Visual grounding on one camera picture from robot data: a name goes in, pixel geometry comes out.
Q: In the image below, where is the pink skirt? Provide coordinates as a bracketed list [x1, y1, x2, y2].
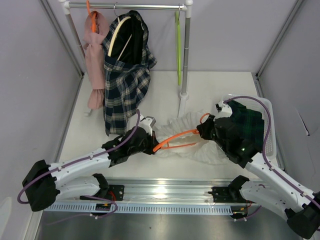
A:
[83, 11, 109, 110]

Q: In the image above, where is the white garment rack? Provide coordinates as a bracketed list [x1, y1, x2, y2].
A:
[59, 0, 193, 117]

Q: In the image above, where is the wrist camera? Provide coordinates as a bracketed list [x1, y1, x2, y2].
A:
[138, 115, 156, 136]
[215, 101, 233, 119]

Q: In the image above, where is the navy cream plaid skirt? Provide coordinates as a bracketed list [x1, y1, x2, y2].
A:
[102, 10, 157, 135]

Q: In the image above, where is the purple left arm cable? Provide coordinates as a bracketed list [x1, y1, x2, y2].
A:
[16, 108, 142, 222]

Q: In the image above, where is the white plastic basket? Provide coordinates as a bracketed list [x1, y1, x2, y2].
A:
[221, 94, 277, 160]

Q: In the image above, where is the orange plastic hanger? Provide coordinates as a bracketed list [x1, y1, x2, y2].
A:
[153, 111, 210, 153]

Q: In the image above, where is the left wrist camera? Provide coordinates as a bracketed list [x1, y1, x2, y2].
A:
[138, 115, 156, 136]

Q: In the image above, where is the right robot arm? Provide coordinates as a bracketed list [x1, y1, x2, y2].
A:
[196, 115, 320, 239]

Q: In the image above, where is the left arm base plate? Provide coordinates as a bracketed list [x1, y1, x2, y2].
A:
[93, 184, 125, 201]

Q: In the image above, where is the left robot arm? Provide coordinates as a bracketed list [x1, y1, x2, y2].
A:
[22, 126, 159, 212]

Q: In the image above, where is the green plastic hanger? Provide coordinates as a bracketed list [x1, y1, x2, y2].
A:
[174, 11, 182, 86]

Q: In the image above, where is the aluminium mounting rail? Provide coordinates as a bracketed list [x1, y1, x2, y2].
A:
[57, 177, 307, 206]

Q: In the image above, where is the orange hanger with pink skirt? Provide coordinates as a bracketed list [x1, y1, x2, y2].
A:
[86, 0, 99, 34]

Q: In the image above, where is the cream wooden hanger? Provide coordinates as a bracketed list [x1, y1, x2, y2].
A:
[107, 16, 132, 61]

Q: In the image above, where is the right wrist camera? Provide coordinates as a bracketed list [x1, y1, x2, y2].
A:
[215, 101, 233, 119]

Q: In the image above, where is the dark green plaid skirt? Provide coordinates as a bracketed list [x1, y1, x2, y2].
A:
[227, 100, 265, 148]

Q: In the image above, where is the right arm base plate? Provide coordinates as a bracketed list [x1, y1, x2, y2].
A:
[207, 186, 256, 204]

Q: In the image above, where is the white slotted cable duct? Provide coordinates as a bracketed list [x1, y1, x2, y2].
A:
[45, 202, 233, 216]

